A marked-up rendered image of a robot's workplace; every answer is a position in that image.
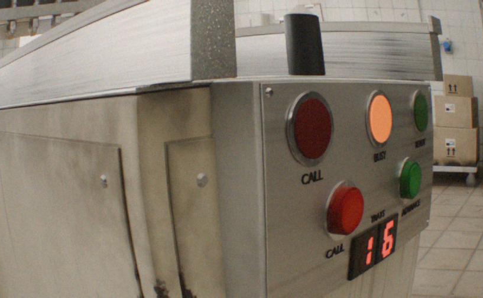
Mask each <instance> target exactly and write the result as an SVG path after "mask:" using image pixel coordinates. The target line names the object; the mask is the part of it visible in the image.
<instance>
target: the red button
mask: <svg viewBox="0 0 483 298"><path fill-rule="evenodd" d="M363 212H364V198H363V196H362V193H361V191H360V190H359V189H358V188H357V187H348V186H347V187H343V188H341V190H340V191H338V193H337V194H336V196H335V198H334V200H333V203H332V206H331V210H330V226H331V229H332V231H333V232H334V233H335V234H338V235H349V234H351V233H353V231H354V230H355V229H356V228H357V227H358V225H359V223H360V221H361V219H362V216H363Z"/></svg>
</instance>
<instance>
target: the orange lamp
mask: <svg viewBox="0 0 483 298"><path fill-rule="evenodd" d="M371 126H372V131H373V134H374V137H375V138H376V140H377V141H379V142H384V141H385V140H386V139H387V138H388V136H389V133H390V129H391V110H390V106H389V104H388V102H387V100H386V98H385V97H383V96H377V97H376V98H375V100H374V102H373V104H372V109H371Z"/></svg>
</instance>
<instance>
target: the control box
mask: <svg viewBox="0 0 483 298"><path fill-rule="evenodd" d="M209 88H210V102H211V117H212V138H215V148H216V169H217V180H218V199H219V215H220V224H221V238H222V253H223V266H224V274H225V287H226V298H321V297H323V296H325V295H327V294H328V293H330V292H332V291H334V290H336V289H337V288H339V287H340V286H342V285H344V284H346V283H347V282H349V281H351V280H353V279H355V278H356V277H358V276H360V275H361V274H362V273H364V272H366V271H367V270H369V269H370V268H372V267H373V266H374V265H376V264H378V263H379V262H381V261H382V260H384V259H385V258H387V257H388V256H389V255H391V254H392V253H394V251H396V250H397V249H399V248H400V247H402V246H403V245H404V244H405V243H407V242H408V241H410V240H411V239H412V238H414V237H415V236H416V235H417V234H419V233H420V232H421V231H423V230H424V229H425V228H427V227H428V226H429V219H430V207H431V199H432V181H433V111H432V93H431V85H430V83H429V82H419V81H409V80H385V79H354V78H329V77H281V78H259V79H234V80H216V81H213V82H212V84H211V85H209ZM418 95H423V96H424V98H425V100H426V103H427V110H428V119H427V125H426V128H425V130H424V131H423V132H420V131H419V130H418V128H417V125H416V120H415V114H414V108H415V103H416V98H417V96H418ZM377 96H383V97H385V98H386V100H387V102H388V104H389V106H390V110H391V129H390V133H389V136H388V138H387V139H386V140H385V141H384V142H379V141H377V140H376V138H375V137H374V134H373V131H372V126H371V109H372V104H373V102H374V100H375V98H376V97H377ZM312 98H313V99H318V100H320V101H321V102H322V103H323V104H324V105H325V107H326V108H327V110H328V113H329V115H330V120H331V126H332V132H331V137H330V142H329V145H328V147H327V149H326V151H325V152H324V153H323V154H322V155H321V156H320V157H319V158H317V159H309V158H307V157H305V156H304V155H303V154H302V152H301V151H300V149H299V147H298V145H297V141H296V135H295V124H296V117H297V113H298V111H299V109H300V107H301V106H302V104H303V103H304V102H305V101H307V100H308V99H312ZM409 161H412V162H417V163H418V164H419V166H420V169H421V173H422V179H421V185H420V189H419V192H418V194H417V195H416V196H415V197H414V199H405V198H403V195H402V192H401V178H402V175H403V170H404V168H405V166H406V164H407V163H408V162H409ZM347 186H348V187H357V188H358V189H359V190H360V191H361V193H362V196H363V198H364V212H363V216H362V219H361V221H360V223H359V225H358V227H357V228H356V229H355V230H354V231H353V233H351V234H349V235H338V234H335V233H334V232H333V231H332V229H331V226H330V210H331V206H332V203H333V200H334V198H335V196H336V194H337V193H338V191H340V190H341V188H343V187H347ZM391 221H393V224H394V231H393V235H392V236H391V238H393V241H392V247H391V249H390V253H389V254H388V255H386V256H385V257H383V255H384V254H382V249H383V243H385V240H384V232H385V229H386V228H387V224H388V223H389V222H391ZM370 233H371V237H372V248H371V249H370V250H369V252H371V258H370V263H368V268H367V269H365V270H364V271H362V272H360V269H358V268H359V259H360V258H361V257H362V255H360V252H361V243H363V240H364V237H365V236H367V235H369V234H370Z"/></svg>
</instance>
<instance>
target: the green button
mask: <svg viewBox="0 0 483 298"><path fill-rule="evenodd" d="M421 179H422V173H421V169H420V166H419V164H418V163H417V162H412V161H409V162H408V163H407V164H406V166H405V168H404V170H403V175H402V178H401V192H402V195H403V198H405V199H414V197H415V196H416V195H417V194H418V192H419V189H420V185H421Z"/></svg>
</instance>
